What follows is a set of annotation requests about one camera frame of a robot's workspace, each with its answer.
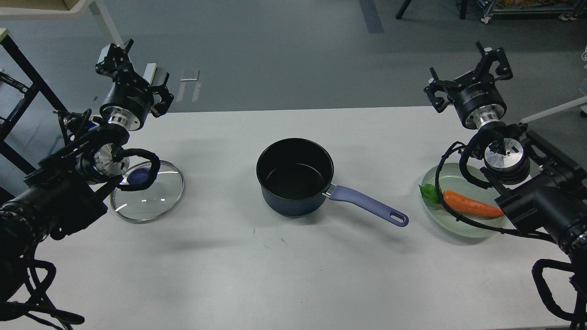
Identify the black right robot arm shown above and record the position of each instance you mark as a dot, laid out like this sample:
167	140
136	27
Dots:
540	189

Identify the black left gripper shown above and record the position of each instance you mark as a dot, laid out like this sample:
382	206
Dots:
124	104

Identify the white desk frame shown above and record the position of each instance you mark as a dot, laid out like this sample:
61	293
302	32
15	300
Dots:
64	48

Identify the blue saucepan with handle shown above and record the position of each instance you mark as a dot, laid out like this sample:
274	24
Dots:
295	176

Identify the black table frame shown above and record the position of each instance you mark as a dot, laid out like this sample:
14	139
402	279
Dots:
29	93

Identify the glass lid with blue knob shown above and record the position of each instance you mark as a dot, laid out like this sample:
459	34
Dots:
147	206

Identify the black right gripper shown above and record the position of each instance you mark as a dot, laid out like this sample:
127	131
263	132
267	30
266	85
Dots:
480	102

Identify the white chair base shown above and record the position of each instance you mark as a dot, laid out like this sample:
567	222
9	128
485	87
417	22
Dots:
580	102

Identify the metal wheeled cart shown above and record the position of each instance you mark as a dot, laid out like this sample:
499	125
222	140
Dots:
563	10

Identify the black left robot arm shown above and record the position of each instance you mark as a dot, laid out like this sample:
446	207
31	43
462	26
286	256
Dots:
66	193

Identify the orange toy carrot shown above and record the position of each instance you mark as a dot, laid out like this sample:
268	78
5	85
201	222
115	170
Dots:
460	203

